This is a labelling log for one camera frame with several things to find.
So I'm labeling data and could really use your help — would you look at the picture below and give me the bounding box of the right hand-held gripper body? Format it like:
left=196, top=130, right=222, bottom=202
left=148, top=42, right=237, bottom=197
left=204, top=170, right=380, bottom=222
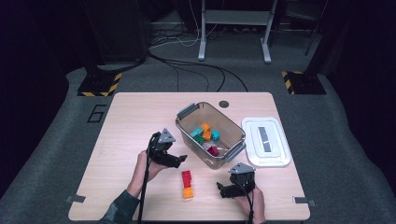
left=228, top=162, right=257, bottom=199

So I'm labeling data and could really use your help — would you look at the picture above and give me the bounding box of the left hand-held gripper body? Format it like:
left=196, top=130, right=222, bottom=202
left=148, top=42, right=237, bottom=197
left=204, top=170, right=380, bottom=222
left=148, top=128, right=177, bottom=163

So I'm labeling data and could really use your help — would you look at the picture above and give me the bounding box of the white plastic container lid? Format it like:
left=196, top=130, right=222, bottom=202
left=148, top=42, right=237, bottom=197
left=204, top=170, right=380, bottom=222
left=241, top=116, right=292, bottom=168

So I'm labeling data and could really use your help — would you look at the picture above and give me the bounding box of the clear brown plastic container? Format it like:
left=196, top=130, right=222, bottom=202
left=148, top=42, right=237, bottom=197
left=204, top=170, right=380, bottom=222
left=175, top=101, right=247, bottom=171

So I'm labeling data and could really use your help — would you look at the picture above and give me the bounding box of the person's right hand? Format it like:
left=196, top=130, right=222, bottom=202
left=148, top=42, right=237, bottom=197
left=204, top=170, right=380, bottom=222
left=234, top=186, right=266, bottom=224

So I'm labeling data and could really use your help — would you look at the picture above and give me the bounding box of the person's left hand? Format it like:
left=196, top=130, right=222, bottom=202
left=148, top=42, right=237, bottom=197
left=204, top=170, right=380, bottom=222
left=125, top=149, right=171, bottom=199

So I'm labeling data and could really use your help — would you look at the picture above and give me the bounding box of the black yellow striped stand base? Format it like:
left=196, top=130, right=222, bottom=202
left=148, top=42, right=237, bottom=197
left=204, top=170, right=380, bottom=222
left=77, top=72, right=123, bottom=97
left=281, top=70, right=327, bottom=95

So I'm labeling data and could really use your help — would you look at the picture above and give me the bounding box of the dark cloth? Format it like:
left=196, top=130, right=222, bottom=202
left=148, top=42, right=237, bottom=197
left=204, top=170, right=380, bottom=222
left=78, top=0, right=150, bottom=64

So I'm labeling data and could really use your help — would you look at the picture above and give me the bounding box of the dark curtain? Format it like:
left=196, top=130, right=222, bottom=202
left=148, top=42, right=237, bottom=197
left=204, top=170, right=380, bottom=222
left=0, top=0, right=71, bottom=200
left=311, top=0, right=396, bottom=188

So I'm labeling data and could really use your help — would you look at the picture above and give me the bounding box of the black metal stand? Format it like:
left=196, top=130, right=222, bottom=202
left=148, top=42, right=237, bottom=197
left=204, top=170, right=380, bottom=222
left=304, top=0, right=330, bottom=58

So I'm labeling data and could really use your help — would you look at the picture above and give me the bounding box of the right hand-held gripper cable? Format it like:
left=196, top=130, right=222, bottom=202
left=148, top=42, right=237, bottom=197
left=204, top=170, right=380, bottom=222
left=233, top=177, right=256, bottom=224

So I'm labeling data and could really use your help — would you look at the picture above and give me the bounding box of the hand-held gripper cable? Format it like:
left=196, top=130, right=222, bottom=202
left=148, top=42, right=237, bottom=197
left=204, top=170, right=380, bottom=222
left=233, top=177, right=256, bottom=224
left=136, top=132, right=162, bottom=224

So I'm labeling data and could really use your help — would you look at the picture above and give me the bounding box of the left hand-held gripper cable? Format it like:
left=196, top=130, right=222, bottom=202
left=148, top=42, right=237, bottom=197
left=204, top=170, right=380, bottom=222
left=136, top=132, right=162, bottom=224

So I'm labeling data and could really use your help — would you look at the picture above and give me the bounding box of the black floor cable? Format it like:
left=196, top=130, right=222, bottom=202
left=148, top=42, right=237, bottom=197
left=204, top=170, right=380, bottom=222
left=148, top=50, right=249, bottom=92

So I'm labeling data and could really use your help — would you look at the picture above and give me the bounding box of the white floor cable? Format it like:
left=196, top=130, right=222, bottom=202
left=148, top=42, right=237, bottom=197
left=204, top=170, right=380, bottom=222
left=148, top=0, right=219, bottom=50

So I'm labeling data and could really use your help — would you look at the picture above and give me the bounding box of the white metal desk frame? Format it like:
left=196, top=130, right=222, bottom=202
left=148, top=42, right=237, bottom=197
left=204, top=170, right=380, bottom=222
left=197, top=0, right=279, bottom=64

